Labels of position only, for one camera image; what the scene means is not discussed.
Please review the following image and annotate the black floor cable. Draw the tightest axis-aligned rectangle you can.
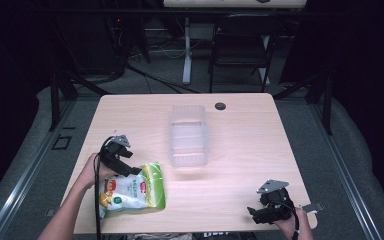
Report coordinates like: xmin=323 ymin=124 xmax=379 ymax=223
xmin=125 ymin=63 xmax=201 ymax=95

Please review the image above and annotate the person's left hand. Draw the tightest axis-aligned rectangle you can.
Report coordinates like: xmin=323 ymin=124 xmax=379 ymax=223
xmin=79 ymin=152 xmax=118 ymax=192

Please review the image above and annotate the black chair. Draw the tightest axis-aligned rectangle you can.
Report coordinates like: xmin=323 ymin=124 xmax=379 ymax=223
xmin=207 ymin=14 xmax=281 ymax=94

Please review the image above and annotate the person's right hand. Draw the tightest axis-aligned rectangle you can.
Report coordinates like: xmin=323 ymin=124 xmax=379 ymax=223
xmin=273 ymin=207 xmax=310 ymax=235

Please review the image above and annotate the black metal stand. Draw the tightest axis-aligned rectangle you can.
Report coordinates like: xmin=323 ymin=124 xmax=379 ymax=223
xmin=273 ymin=66 xmax=334 ymax=136
xmin=48 ymin=19 xmax=111 ymax=132

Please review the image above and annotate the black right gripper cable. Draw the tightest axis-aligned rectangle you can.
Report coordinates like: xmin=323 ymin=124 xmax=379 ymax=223
xmin=278 ymin=200 xmax=301 ymax=240

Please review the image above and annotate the aluminium floor rail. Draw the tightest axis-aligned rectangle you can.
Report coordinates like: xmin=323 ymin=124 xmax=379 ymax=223
xmin=308 ymin=103 xmax=384 ymax=240
xmin=0 ymin=99 xmax=78 ymax=240

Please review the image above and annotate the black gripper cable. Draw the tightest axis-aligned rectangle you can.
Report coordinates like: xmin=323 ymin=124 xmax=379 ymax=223
xmin=278 ymin=200 xmax=301 ymax=240
xmin=93 ymin=136 xmax=115 ymax=240

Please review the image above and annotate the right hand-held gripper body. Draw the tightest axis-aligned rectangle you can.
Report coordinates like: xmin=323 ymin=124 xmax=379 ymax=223
xmin=255 ymin=179 xmax=296 ymax=224

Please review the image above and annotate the clear plastic storage box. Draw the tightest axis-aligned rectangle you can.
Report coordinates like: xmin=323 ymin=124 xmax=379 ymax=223
xmin=168 ymin=104 xmax=211 ymax=168

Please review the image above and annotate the white desk top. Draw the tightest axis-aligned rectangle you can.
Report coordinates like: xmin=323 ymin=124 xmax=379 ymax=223
xmin=163 ymin=0 xmax=308 ymax=9

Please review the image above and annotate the small grey metal tab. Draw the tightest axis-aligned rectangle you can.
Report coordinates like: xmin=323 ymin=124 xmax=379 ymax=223
xmin=301 ymin=201 xmax=325 ymax=214

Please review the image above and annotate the white desk leg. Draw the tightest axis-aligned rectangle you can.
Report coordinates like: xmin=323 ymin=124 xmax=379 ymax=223
xmin=181 ymin=17 xmax=194 ymax=86

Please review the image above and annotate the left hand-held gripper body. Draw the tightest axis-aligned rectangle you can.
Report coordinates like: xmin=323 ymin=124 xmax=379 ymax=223
xmin=99 ymin=134 xmax=132 ymax=175

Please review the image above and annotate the green white snack bag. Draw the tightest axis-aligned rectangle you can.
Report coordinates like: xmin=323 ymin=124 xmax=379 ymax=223
xmin=98 ymin=161 xmax=167 ymax=220

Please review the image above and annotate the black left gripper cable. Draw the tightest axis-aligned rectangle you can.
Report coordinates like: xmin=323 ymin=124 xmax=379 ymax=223
xmin=93 ymin=136 xmax=115 ymax=240

